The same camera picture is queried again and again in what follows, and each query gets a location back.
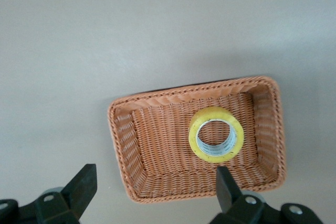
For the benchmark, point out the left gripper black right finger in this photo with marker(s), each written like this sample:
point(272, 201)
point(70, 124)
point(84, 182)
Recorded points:
point(228, 192)

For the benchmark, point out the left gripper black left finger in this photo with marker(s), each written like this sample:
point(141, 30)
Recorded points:
point(78, 190)

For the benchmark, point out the yellow tape roll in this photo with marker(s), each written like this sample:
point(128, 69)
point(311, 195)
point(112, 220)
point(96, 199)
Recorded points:
point(194, 140)

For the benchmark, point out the brown wicker basket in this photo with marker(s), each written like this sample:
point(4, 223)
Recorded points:
point(162, 150)

